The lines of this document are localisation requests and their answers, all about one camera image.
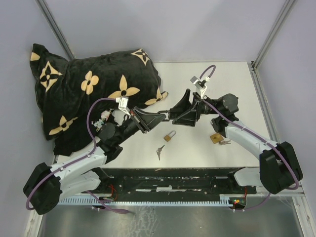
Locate black padlock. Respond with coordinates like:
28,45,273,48
158,108,181,121

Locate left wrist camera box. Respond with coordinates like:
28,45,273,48
116,96,129,111

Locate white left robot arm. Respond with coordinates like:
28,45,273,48
23,107,169,215

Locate black floral plush pillow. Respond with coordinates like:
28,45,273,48
30,43,168,140

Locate small padlock keys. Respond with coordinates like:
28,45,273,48
156,145,164,160

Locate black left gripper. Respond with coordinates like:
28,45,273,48
116,106,166,145

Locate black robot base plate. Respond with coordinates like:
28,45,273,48
93,168,257,199

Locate aluminium frame post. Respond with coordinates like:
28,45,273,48
251,0,297,71
35,0,75,60

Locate light blue cable duct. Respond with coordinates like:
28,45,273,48
58,192,245,207

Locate long shackle padlock keys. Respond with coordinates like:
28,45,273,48
219,140,231,145

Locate black floral garment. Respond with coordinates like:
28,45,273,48
53,109,117,157

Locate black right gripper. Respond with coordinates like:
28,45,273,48
168,89,221,127

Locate small brass padlock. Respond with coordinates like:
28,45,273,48
163,130,176,142

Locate right aluminium frame post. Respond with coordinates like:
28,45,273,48
251,0,297,71

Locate brass padlock long shackle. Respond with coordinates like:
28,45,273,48
210,133,224,144

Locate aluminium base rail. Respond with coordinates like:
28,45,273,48
279,182,305,197

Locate left aluminium frame post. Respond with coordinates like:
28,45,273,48
35,0,75,60

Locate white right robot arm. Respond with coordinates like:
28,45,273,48
168,89,303,194

